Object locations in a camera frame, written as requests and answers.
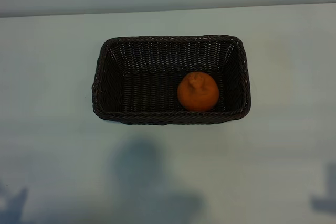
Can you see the dark brown woven basket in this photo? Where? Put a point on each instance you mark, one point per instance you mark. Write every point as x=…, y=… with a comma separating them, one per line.
x=147, y=90

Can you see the orange fruit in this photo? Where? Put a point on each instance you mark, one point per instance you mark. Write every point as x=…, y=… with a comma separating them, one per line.
x=198, y=95

